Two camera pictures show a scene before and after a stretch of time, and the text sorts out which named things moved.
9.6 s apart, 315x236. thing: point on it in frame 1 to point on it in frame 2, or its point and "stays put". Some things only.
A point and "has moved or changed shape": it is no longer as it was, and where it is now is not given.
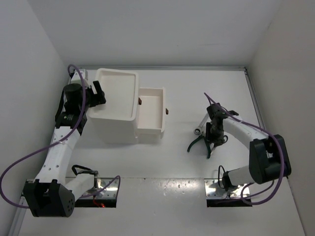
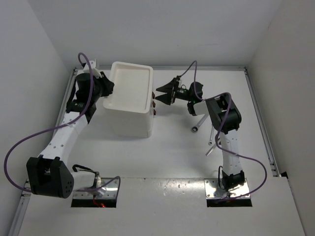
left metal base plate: x=110 y=191 stays put
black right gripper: x=209 y=138 to x=167 y=98
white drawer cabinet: x=115 y=122 has moved or changed shape
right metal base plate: x=214 y=188 stays put
